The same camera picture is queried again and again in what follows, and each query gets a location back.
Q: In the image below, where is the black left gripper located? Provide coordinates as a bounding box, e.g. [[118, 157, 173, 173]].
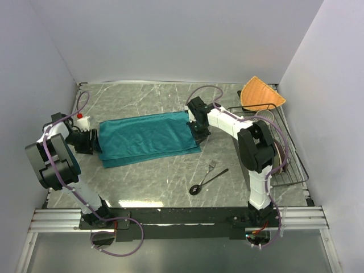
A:
[[65, 129, 102, 155]]

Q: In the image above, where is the teal satin napkin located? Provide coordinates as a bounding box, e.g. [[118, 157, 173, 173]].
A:
[[99, 111, 201, 168]]

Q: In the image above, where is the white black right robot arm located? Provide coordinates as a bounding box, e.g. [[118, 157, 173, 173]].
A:
[[186, 97, 277, 227]]

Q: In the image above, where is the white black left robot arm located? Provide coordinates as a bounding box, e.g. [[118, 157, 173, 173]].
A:
[[25, 113, 113, 229]]

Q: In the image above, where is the silver fork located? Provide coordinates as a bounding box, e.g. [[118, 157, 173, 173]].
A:
[[199, 160, 217, 185]]

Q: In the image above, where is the black spoon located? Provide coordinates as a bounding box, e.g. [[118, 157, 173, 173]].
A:
[[189, 168, 229, 196]]

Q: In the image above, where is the orange woven fan basket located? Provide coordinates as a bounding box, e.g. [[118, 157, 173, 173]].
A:
[[240, 76, 286, 111]]

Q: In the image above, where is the olive green plate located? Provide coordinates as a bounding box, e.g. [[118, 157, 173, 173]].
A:
[[272, 140, 282, 169]]

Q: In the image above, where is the dark brown plate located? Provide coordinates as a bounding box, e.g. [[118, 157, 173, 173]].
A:
[[275, 140, 288, 172]]

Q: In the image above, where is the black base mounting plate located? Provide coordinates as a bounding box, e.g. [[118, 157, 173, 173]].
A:
[[79, 207, 279, 242]]

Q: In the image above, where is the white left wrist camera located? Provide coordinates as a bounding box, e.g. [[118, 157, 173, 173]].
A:
[[74, 113, 90, 132]]

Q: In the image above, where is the aluminium rail frame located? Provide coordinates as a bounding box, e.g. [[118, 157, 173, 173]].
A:
[[15, 206, 341, 272]]

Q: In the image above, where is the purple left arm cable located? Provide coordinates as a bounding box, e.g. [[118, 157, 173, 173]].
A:
[[45, 90, 145, 259]]

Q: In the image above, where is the black wire dish rack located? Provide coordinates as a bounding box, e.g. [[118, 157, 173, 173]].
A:
[[226, 103, 310, 188]]

